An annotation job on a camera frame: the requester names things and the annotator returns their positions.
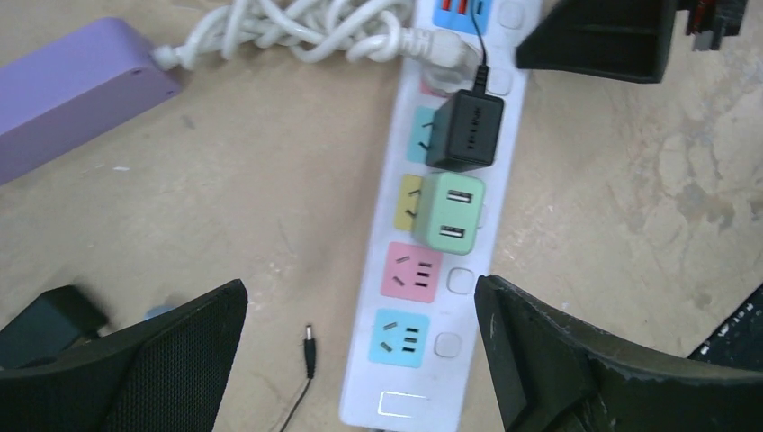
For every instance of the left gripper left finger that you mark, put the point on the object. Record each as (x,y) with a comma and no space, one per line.
(167,373)

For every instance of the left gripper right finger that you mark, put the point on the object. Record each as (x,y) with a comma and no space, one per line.
(554,372)

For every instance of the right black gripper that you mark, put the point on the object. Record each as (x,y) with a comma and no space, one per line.
(624,40)

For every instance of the black plug adapter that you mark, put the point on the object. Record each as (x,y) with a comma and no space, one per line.
(465,129)
(52,323)

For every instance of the white power strip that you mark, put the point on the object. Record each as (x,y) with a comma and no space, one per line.
(415,323)

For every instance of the green usb charger plug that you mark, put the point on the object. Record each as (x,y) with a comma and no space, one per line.
(448,212)

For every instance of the purple rectangular box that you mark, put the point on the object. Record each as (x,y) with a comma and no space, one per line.
(74,89)

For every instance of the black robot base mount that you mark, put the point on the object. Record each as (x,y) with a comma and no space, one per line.
(737,342)

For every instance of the white plug with cord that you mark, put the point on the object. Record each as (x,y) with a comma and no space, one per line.
(315,30)

